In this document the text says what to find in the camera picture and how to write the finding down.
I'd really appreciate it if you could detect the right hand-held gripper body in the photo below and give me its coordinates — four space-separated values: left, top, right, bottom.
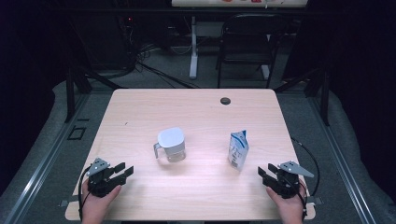
265 161 315 199

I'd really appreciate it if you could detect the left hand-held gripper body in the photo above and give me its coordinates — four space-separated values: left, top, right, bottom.
86 158 120 198

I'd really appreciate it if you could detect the white and blue milk carton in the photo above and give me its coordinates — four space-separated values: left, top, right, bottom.
227 130 250 172

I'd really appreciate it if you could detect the clear pitcher with white lid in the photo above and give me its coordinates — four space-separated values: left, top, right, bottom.
152 126 187 163

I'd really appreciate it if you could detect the person's right hand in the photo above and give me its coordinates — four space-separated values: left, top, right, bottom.
265 178 309 224

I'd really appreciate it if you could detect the person's left hand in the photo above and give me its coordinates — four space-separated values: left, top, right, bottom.
81 183 122 224

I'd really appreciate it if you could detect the grey tape strip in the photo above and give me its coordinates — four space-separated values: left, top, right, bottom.
306 196 324 206
58 195 79 208

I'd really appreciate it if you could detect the black metal stand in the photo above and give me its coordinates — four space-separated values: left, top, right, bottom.
64 65 125 123
274 67 331 127

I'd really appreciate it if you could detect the dark equipment cabinet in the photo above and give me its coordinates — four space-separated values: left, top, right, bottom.
76 13 134 71

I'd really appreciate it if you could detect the black folding chair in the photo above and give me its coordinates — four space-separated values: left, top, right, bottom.
216 13 290 90

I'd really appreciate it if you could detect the black metal crossbar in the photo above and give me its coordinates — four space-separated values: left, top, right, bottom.
46 7 347 16

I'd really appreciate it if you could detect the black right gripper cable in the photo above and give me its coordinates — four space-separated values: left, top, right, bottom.
297 180 308 220

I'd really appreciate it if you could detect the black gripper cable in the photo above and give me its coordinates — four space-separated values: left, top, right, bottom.
297 180 308 220
78 166 92 221

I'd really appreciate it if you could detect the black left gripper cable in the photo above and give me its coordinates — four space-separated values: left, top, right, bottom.
78 166 92 221

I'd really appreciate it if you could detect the black cable with metal plug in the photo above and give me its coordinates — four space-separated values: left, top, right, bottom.
290 136 321 198

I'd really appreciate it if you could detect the aluminium floor rail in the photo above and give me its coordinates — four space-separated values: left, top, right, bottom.
2 92 92 224
306 92 377 224

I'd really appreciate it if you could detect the black floor cable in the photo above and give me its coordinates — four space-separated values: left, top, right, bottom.
134 60 202 90

